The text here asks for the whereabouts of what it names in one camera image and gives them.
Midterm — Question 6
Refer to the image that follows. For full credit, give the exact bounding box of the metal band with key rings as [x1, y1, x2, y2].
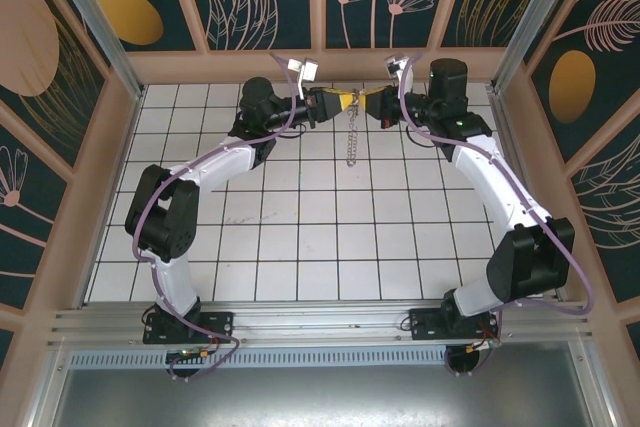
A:
[342, 89, 362, 168]

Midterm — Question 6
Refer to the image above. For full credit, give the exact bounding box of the grey metal sheet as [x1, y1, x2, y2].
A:
[29, 366, 619, 427]

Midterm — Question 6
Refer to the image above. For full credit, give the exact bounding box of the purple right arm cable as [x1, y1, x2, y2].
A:
[397, 51, 596, 348]

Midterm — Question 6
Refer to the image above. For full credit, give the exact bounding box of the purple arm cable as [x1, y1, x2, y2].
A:
[130, 51, 246, 383]
[397, 51, 596, 348]

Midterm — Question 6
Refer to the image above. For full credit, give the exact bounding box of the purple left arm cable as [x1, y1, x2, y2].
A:
[130, 51, 246, 383]

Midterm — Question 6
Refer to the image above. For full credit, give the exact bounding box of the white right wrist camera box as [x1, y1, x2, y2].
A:
[383, 52, 416, 93]

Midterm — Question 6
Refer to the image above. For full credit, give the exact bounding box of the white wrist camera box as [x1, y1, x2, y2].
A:
[383, 52, 416, 93]
[287, 57, 320, 99]

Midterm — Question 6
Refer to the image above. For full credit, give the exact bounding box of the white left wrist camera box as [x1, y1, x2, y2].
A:
[287, 57, 320, 99]

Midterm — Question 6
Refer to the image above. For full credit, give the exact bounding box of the aluminium side rail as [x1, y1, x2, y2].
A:
[487, 86, 569, 302]

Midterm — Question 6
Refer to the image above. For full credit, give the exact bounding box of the aluminium corner post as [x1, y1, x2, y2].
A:
[39, 0, 147, 98]
[489, 0, 586, 93]

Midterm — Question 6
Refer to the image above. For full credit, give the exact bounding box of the aluminium mounting rail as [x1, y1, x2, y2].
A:
[47, 300, 594, 348]

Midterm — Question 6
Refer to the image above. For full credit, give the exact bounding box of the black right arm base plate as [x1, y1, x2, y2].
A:
[408, 306, 501, 343]

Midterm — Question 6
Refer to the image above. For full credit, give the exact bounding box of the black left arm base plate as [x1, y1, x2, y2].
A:
[143, 310, 235, 346]

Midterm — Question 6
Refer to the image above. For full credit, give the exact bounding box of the perforated metal cable tray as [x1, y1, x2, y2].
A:
[67, 350, 571, 369]

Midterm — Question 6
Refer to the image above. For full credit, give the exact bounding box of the small circuit board with wires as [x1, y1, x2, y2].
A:
[166, 347, 211, 364]
[464, 338, 501, 354]

